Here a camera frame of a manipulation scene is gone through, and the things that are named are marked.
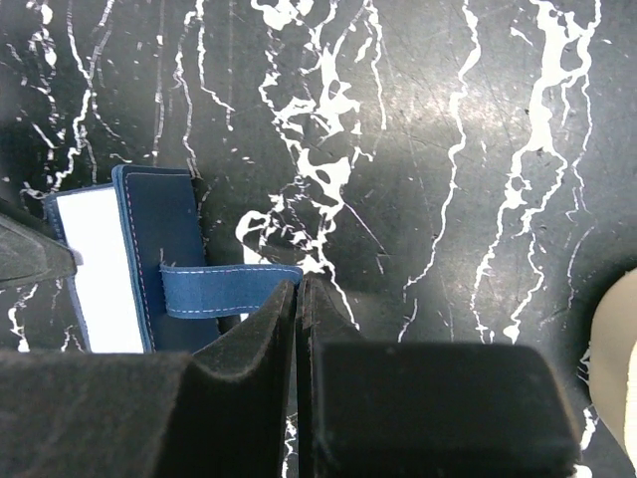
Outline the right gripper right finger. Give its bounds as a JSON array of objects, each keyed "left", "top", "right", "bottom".
[{"left": 297, "top": 277, "right": 581, "bottom": 477}]

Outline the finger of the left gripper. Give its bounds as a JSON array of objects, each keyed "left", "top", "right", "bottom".
[{"left": 1, "top": 199, "right": 77, "bottom": 287}]

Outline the blue card holder wallet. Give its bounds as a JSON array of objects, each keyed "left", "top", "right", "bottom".
[{"left": 45, "top": 164, "right": 303, "bottom": 354}]

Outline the beige plastic tray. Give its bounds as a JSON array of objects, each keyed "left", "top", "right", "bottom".
[{"left": 589, "top": 270, "right": 636, "bottom": 462}]

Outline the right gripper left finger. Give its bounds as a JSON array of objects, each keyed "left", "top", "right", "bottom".
[{"left": 1, "top": 282, "right": 296, "bottom": 477}]

